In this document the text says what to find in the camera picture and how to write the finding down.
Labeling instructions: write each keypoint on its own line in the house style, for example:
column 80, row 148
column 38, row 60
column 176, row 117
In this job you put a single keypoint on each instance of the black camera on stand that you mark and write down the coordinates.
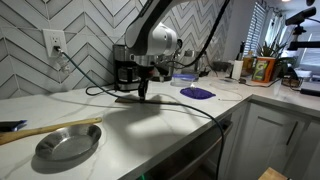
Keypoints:
column 300, row 16

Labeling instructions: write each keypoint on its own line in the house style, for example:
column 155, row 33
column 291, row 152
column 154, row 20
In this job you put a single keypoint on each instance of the glass steel electric kettle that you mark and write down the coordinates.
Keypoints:
column 191, row 63

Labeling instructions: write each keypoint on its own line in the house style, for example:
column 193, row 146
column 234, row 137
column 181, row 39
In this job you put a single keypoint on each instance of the grey cabinet door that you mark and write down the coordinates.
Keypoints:
column 266, row 136

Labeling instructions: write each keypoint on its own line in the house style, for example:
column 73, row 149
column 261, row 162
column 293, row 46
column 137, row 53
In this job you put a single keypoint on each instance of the wooden spatula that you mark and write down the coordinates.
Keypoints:
column 156, row 101

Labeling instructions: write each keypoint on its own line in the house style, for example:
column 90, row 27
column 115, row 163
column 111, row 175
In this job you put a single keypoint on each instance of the dark flat device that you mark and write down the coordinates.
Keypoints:
column 310, row 89

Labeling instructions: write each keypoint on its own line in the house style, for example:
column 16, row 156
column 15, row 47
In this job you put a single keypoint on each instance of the green potted plant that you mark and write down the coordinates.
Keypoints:
column 271, row 50

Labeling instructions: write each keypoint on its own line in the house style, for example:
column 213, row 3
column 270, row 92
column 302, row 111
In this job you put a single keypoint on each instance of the black dishwasher front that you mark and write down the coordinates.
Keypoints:
column 190, row 150

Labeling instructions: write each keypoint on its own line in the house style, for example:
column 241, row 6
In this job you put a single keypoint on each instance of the small blue black tool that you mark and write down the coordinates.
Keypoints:
column 11, row 125

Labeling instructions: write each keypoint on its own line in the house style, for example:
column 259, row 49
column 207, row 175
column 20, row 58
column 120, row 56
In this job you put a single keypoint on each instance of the shallow silver metal pan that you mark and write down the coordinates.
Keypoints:
column 68, row 143

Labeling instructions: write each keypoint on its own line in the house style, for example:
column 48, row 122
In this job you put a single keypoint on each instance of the clear container with blue lid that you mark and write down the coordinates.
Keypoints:
column 184, row 79

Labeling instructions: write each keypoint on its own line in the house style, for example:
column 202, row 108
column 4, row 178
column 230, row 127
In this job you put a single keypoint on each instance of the black silver coffee maker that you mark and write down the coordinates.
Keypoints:
column 124, row 71

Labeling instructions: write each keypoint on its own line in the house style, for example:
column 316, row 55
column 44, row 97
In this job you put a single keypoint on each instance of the wooden stool top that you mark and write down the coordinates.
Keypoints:
column 272, row 174

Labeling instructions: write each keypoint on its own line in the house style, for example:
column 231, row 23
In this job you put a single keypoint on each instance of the white window blinds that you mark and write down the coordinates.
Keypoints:
column 256, row 23

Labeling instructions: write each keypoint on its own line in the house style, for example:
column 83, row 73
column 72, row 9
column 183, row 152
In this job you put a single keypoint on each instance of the white paper roll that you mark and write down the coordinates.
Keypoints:
column 237, row 69

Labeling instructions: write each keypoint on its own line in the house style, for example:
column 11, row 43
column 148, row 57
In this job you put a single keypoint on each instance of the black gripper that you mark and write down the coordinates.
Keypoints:
column 145, row 71

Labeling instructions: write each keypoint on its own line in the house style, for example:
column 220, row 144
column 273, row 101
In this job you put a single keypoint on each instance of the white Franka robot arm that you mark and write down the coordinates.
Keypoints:
column 150, row 33

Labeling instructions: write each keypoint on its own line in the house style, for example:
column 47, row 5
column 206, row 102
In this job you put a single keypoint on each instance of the purple plastic plate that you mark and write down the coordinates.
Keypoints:
column 197, row 93

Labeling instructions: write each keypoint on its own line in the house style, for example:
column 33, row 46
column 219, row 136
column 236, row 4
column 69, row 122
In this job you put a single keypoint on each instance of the long wooden spoon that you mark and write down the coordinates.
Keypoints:
column 43, row 130

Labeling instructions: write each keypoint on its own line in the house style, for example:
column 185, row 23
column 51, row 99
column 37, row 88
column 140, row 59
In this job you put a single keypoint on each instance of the amber bottle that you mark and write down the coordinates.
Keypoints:
column 247, row 65

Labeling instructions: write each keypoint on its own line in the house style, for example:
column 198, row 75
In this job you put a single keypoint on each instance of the orange Gatorade tub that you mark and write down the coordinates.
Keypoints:
column 263, row 70

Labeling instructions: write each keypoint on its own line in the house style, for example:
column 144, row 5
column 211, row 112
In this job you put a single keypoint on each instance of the white wall outlet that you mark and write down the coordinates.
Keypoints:
column 53, row 41

